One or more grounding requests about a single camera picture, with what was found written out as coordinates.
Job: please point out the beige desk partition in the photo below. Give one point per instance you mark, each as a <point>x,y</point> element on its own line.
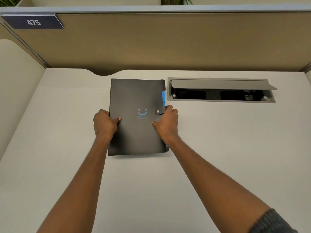
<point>155,38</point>

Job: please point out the white planter box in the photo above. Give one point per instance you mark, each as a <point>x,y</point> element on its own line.
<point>25,1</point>

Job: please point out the person's right forearm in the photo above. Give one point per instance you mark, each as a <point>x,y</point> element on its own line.
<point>218,186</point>

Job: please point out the person's right thumb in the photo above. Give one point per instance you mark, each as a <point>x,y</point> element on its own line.
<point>156,124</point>

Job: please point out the person's left hand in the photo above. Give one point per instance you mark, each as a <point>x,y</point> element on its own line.
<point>104,123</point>

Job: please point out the green potted plant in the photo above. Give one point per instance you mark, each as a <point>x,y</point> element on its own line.
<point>176,0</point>
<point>9,1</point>

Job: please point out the person's right hand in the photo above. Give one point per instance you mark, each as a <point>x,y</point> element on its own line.
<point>167,123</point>

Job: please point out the dark blue desk sign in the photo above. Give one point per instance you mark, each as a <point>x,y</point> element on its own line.
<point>32,21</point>

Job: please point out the person's left thumb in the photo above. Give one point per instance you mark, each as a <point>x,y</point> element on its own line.
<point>116,120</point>

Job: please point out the dark grey sleeve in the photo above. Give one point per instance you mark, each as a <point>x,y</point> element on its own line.
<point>274,222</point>

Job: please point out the person's left forearm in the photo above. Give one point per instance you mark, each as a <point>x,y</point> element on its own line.
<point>77,186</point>

